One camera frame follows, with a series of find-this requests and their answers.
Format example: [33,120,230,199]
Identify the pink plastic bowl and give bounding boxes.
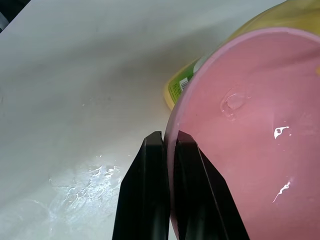
[163,27,320,240]

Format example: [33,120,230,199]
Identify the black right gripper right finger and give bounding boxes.
[173,130,251,240]

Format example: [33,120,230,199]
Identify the yellow plastic bowl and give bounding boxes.
[162,0,320,111]

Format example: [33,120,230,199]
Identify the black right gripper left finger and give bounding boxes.
[111,130,173,240]

